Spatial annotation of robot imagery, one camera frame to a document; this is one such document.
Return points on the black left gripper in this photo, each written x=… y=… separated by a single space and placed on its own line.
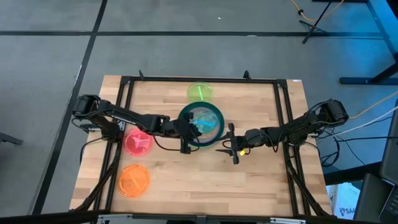
x=175 y=128

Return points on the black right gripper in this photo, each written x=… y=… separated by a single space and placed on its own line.
x=241 y=140

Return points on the blue cup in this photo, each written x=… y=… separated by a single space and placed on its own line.
x=209 y=119

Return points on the large pink plastic plate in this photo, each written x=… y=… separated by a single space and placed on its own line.
x=209 y=139

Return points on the dark green cup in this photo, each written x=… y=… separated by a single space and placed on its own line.
x=205 y=104

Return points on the light green cup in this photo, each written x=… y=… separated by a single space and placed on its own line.
x=194 y=93

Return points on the pink cup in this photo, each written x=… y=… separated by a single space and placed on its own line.
x=138 y=150

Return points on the orange cup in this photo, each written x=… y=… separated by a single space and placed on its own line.
x=133 y=186

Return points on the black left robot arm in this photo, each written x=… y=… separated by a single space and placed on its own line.
x=124 y=115

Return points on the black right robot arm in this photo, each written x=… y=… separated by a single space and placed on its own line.
x=295 y=127

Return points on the small yellow tag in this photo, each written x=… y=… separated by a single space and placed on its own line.
x=242 y=152

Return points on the white cardboard box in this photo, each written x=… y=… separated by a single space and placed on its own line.
x=345 y=200

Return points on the black tripod stand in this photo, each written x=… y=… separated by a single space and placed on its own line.
x=314 y=26

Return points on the grey laptop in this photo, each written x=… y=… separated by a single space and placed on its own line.
x=373 y=202

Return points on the black aluminium table frame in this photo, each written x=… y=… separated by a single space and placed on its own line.
x=202 y=79

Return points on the black desk frame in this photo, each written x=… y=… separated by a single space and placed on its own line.
x=382 y=28

